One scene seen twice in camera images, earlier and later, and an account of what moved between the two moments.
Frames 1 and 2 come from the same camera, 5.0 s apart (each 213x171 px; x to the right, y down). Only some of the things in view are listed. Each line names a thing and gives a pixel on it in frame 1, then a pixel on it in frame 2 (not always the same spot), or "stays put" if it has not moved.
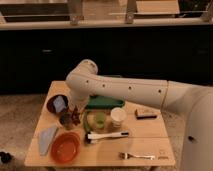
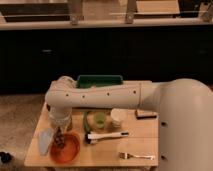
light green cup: [99, 119] stays put
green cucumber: [86, 122] stays put
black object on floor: [5, 157] stays put
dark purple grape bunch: [76, 116] -> [59, 138]
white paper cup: [117, 116] stays put
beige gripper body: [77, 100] -> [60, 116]
